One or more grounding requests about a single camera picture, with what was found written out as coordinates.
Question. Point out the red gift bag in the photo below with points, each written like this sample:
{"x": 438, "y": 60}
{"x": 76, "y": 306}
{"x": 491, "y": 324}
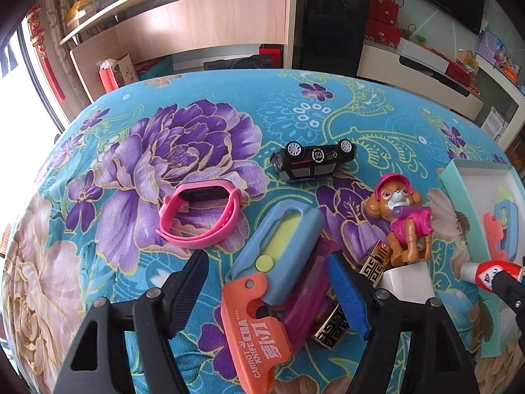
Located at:
{"x": 383, "y": 8}

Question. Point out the black chair base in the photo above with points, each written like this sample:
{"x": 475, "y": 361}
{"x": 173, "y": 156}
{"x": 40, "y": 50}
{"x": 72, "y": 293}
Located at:
{"x": 229, "y": 65}

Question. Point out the beige patterned paper bag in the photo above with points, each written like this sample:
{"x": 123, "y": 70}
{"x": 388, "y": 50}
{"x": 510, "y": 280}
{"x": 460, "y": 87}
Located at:
{"x": 127, "y": 69}

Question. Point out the wooden counter desk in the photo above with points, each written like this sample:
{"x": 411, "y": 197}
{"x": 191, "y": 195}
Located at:
{"x": 205, "y": 20}

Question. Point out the red storage box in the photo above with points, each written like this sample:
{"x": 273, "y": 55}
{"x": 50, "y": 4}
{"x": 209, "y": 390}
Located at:
{"x": 271, "y": 55}

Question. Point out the red gift box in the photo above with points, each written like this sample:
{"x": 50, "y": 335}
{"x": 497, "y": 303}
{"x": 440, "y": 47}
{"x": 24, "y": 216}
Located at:
{"x": 381, "y": 35}

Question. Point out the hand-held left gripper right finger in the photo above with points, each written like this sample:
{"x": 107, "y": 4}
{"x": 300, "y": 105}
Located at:
{"x": 348, "y": 291}

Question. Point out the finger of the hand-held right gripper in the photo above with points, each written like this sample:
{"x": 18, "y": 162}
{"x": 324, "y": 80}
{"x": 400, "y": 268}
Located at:
{"x": 508, "y": 291}

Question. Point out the brown puppy figurine pink outfit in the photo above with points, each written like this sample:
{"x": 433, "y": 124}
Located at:
{"x": 406, "y": 217}

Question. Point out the blue orange toy knife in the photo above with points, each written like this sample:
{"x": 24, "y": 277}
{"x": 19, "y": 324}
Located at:
{"x": 246, "y": 320}
{"x": 492, "y": 230}

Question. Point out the pink smartwatch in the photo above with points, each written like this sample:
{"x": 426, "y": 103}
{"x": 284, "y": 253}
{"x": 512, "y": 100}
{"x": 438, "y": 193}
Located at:
{"x": 201, "y": 193}

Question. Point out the red paper bag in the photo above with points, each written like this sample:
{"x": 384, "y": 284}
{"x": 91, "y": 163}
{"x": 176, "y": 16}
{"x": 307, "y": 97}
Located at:
{"x": 107, "y": 80}

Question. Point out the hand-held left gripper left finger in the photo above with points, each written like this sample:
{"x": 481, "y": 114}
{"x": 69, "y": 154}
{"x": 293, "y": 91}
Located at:
{"x": 184, "y": 295}

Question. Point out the blue storage box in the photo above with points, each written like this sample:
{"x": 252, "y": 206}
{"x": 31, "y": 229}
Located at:
{"x": 156, "y": 69}

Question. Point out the white television cabinet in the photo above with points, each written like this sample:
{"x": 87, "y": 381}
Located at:
{"x": 385, "y": 61}

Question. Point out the white clip battery charger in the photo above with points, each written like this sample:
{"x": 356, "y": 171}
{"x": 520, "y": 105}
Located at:
{"x": 406, "y": 283}

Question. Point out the red toothpaste tube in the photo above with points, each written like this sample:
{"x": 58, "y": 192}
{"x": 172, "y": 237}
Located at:
{"x": 484, "y": 273}

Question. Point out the black toy car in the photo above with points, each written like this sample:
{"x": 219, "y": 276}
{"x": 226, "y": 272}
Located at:
{"x": 307, "y": 164}

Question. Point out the teal white box lid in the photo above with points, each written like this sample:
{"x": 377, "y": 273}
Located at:
{"x": 471, "y": 197}

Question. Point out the red hanging ornament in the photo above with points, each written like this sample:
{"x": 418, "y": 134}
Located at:
{"x": 49, "y": 69}

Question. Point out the black water dispenser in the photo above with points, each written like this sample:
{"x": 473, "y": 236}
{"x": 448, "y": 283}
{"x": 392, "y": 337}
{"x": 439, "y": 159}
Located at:
{"x": 332, "y": 28}

